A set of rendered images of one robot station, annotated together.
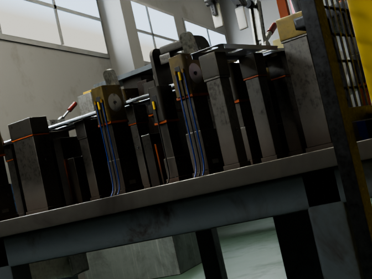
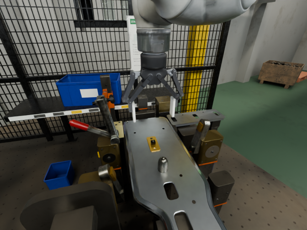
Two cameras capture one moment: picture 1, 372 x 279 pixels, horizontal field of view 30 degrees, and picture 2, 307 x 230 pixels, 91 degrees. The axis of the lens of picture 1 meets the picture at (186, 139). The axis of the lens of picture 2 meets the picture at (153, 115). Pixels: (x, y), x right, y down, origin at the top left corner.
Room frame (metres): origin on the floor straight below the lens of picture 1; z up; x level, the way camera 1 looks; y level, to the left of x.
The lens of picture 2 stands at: (2.44, 0.07, 1.39)
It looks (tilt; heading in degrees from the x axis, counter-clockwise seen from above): 30 degrees down; 219
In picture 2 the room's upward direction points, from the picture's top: straight up
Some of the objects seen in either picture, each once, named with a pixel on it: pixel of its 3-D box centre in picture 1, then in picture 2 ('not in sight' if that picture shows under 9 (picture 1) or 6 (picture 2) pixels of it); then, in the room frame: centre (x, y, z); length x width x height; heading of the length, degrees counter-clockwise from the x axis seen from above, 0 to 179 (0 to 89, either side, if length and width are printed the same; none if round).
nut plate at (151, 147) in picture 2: not in sight; (153, 142); (2.08, -0.22, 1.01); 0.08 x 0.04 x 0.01; 52
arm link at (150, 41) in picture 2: not in sight; (153, 41); (2.08, -0.21, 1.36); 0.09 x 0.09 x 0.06
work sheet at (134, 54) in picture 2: not in sight; (146, 45); (1.67, -0.59, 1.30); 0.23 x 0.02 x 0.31; 143
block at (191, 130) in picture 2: (237, 116); (187, 152); (1.87, -0.15, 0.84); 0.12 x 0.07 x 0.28; 143
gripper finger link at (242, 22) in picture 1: (241, 17); (133, 111); (2.14, -0.25, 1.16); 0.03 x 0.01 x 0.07; 53
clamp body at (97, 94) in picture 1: (114, 140); not in sight; (2.18, 0.22, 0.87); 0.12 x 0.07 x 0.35; 143
